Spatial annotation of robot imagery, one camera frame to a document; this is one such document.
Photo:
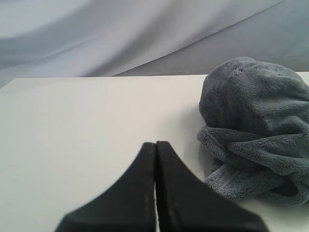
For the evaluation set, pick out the grey fleece towel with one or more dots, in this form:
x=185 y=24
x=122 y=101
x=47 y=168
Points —
x=257 y=129

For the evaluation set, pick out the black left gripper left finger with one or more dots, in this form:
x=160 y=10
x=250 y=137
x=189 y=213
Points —
x=127 y=206

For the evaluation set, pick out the grey backdrop cloth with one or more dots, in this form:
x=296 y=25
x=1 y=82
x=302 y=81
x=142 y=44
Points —
x=88 y=38

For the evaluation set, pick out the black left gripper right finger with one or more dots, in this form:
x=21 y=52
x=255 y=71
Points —
x=185 y=204

